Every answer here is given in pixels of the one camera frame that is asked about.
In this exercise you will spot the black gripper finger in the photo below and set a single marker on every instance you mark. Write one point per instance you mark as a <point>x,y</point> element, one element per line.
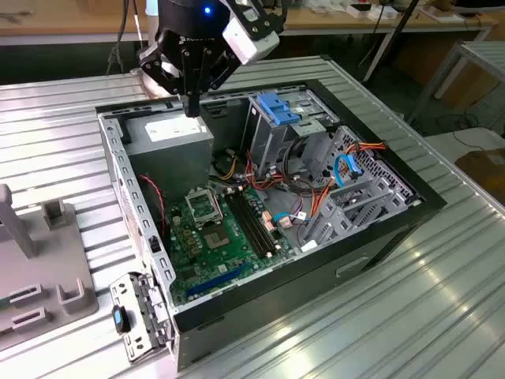
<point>221,71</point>
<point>158,65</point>

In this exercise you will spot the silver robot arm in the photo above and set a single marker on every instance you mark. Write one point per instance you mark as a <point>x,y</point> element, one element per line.
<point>152,88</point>

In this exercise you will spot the grey metal disk bay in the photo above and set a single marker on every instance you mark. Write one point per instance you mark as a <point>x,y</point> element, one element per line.
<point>367,193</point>

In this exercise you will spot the blue plastic cage latch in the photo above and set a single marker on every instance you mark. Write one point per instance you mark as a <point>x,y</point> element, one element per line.
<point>276,110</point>

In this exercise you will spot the grey optical drive cage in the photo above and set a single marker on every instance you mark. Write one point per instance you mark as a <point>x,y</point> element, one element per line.
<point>268,146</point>

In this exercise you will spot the grey power supply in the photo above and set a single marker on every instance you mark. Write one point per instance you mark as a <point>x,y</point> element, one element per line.
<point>169,166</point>

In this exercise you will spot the wooden desk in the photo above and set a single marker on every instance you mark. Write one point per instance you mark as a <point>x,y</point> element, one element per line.
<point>335,21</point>
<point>59,21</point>

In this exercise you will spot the white box black top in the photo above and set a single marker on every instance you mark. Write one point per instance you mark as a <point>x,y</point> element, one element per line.
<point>357,10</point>

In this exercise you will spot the black RAM slot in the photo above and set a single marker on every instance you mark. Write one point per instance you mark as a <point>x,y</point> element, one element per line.
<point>258,225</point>
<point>247,225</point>

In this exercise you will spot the CPU socket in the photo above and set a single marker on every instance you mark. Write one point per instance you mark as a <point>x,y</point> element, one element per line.
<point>216,238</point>

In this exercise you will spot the black tripod leg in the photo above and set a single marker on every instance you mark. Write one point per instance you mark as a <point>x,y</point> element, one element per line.
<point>390,39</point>

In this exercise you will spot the green motherboard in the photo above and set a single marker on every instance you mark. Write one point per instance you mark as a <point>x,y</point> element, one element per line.
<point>233,256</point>

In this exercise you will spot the white paper label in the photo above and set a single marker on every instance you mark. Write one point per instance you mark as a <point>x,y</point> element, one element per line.
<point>309,246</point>

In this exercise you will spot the brown cardboard box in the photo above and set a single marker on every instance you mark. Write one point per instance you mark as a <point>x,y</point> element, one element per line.
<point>418,59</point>
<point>485,169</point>

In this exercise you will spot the blue expansion slot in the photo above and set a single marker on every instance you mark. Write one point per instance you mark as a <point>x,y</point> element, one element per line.
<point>217,281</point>

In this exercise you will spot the grey parts rack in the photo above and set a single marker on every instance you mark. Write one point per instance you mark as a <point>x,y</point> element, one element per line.
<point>51,256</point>

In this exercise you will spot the black PC case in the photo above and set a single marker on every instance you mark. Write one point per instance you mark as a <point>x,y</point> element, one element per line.
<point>296,300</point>

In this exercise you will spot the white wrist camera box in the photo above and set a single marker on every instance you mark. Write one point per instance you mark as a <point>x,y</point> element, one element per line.
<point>246,43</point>

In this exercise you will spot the silver slot cover bracket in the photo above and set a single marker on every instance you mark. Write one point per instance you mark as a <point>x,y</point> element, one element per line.
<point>126,286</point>

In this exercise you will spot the black blue bracket latch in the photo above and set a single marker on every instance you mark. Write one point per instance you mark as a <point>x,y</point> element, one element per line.
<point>120,320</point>

